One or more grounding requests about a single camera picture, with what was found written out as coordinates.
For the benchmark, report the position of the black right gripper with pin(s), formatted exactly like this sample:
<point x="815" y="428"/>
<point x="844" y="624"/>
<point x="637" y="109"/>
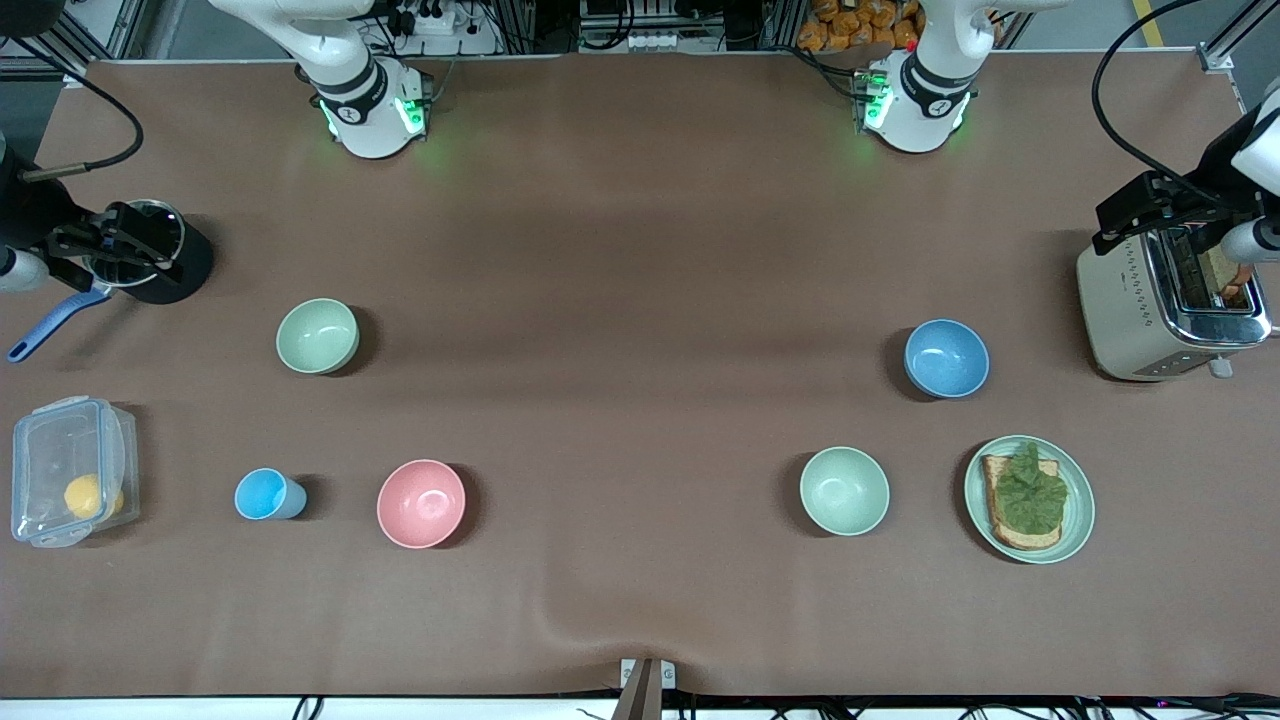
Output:
<point x="30" y="212"/>

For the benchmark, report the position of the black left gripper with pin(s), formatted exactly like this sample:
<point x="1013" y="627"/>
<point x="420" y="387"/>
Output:
<point x="1216" y="160"/>

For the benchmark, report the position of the pale green bowl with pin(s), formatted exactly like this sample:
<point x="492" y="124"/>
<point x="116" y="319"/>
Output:
<point x="316" y="336"/>
<point x="844" y="490"/>

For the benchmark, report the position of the blue bowl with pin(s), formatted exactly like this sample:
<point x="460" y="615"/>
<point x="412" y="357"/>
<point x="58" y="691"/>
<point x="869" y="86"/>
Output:
<point x="946" y="358"/>

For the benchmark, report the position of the pink bowl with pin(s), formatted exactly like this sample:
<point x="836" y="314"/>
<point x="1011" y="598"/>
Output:
<point x="421" y="503"/>

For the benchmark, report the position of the brown bread slice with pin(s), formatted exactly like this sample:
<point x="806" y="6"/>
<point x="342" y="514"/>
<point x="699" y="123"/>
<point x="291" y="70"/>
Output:
<point x="1228" y="275"/>

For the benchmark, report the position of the cream and chrome toaster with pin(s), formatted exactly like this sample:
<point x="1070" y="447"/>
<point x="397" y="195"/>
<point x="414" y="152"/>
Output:
<point x="1120" y="310"/>

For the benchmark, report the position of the clear plastic lidded container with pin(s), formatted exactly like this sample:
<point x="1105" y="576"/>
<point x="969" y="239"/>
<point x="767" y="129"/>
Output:
<point x="50" y="450"/>

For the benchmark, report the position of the yellow lemon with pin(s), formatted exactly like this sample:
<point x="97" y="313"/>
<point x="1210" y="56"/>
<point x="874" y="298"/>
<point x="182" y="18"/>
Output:
<point x="84" y="495"/>

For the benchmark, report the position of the blue plastic cup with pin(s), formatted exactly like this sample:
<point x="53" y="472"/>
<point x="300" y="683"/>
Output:
<point x="262" y="494"/>

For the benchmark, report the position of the green lettuce leaf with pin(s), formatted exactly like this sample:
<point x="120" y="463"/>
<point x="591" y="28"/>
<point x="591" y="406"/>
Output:
<point x="1030" y="495"/>

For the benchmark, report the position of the pale green plate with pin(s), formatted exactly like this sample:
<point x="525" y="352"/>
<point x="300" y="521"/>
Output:
<point x="1078" y="520"/>

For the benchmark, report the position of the bag of orange snacks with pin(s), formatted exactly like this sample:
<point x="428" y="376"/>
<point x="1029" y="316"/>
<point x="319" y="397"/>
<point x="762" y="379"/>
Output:
<point x="850" y="22"/>

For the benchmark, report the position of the toast slice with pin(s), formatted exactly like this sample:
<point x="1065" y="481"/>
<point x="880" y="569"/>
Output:
<point x="1020" y="540"/>

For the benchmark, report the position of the white power strip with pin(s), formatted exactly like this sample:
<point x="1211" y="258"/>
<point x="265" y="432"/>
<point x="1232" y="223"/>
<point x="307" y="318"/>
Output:
<point x="430" y="22"/>
<point x="655" y="41"/>

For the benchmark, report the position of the brown table cloth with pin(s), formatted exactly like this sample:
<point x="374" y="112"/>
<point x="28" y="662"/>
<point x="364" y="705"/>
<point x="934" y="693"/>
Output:
<point x="640" y="250"/>

